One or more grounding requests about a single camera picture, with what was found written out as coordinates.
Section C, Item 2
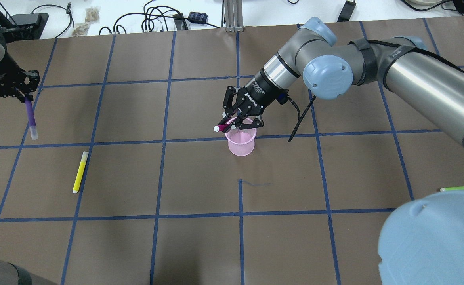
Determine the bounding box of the aluminium profile post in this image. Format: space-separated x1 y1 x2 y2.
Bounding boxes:
221 0 244 32

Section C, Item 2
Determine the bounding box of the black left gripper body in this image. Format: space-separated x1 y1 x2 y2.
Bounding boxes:
0 52 24 98

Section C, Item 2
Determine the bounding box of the black power adapter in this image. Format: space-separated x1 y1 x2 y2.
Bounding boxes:
337 0 357 22

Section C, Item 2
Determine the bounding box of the pink highlighter pen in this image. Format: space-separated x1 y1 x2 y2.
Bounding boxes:
213 121 238 133

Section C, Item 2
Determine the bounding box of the yellow highlighter pen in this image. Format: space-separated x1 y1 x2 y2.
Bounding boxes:
72 151 89 194

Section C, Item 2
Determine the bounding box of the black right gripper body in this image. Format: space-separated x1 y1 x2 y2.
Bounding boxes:
233 70 284 123

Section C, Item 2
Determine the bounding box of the pink mesh cup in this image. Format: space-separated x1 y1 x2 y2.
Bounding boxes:
225 128 257 156

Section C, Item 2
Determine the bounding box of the purple highlighter pen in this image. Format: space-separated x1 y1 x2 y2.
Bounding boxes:
24 96 39 140

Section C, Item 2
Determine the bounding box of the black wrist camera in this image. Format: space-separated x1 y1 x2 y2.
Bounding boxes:
276 89 289 105

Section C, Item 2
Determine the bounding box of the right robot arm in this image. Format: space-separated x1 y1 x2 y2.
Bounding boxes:
214 17 464 285

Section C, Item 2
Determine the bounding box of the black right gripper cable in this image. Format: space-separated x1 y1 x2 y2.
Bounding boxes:
285 93 316 143

